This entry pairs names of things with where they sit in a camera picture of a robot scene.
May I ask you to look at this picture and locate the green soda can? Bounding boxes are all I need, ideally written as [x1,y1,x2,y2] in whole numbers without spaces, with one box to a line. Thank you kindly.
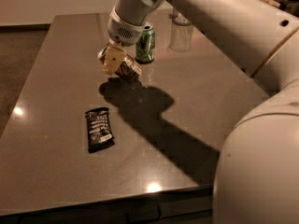
[135,23,155,63]

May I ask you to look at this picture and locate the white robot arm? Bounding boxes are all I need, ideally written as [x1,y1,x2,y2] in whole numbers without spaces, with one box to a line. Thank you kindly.
[107,0,299,224]

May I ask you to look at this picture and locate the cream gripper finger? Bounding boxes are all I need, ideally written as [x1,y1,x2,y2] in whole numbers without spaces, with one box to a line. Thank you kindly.
[97,48,107,64]
[103,44,126,75]

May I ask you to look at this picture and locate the black snack bar wrapper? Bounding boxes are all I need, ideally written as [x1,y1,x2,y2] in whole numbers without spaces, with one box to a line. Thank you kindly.
[85,107,114,153]

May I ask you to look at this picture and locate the dark cabinet drawers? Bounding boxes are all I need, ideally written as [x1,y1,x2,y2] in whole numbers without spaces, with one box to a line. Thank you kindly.
[0,187,213,224]

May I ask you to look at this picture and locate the orange soda can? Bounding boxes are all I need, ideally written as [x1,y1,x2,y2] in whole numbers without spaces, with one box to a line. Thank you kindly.
[115,56,142,83]

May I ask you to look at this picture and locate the clear glass cup with straws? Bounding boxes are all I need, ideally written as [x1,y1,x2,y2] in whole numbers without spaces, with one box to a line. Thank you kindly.
[170,9,192,26]

